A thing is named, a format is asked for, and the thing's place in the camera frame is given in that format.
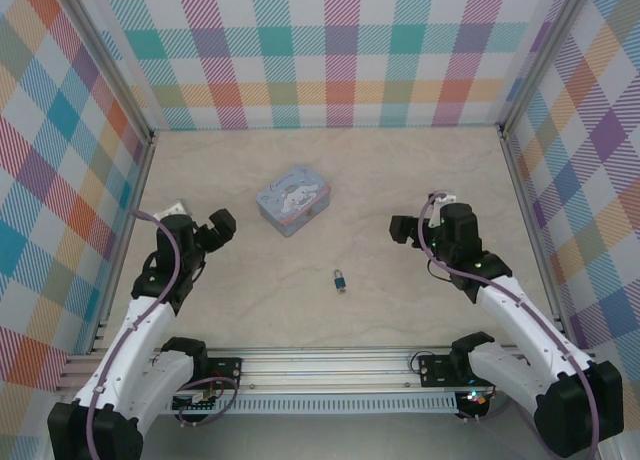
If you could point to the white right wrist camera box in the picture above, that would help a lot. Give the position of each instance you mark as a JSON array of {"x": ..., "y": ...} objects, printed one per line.
[{"x": 440, "y": 205}]

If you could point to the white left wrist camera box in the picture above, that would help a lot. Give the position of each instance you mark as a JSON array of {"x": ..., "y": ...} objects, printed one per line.
[{"x": 172, "y": 211}]

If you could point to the small blue padlock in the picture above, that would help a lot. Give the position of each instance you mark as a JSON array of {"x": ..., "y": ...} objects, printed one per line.
[{"x": 341, "y": 281}]

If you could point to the circuit board with green light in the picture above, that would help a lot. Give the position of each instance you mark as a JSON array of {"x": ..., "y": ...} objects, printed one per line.
[{"x": 475, "y": 399}]

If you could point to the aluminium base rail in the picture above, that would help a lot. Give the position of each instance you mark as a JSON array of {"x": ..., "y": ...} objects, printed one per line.
[{"x": 325, "y": 370}]

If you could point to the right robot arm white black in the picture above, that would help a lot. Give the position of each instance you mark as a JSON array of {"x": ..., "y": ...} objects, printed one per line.
[{"x": 525, "y": 330}]

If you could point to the aluminium frame post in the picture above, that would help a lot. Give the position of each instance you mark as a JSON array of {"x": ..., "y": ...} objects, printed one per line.
[
  {"x": 542, "y": 55},
  {"x": 107, "y": 60}
]

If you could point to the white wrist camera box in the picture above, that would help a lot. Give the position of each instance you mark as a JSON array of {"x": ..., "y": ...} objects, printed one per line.
[
  {"x": 440, "y": 205},
  {"x": 172, "y": 211}
]

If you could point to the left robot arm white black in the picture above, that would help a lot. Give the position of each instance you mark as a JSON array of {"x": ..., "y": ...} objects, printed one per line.
[{"x": 130, "y": 340}]

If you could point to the blue cartoon dog tin box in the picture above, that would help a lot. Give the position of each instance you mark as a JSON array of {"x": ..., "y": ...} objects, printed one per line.
[{"x": 295, "y": 200}]

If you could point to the aluminium side rail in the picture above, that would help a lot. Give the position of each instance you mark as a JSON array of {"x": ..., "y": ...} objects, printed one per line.
[
  {"x": 141, "y": 180},
  {"x": 520, "y": 180}
]

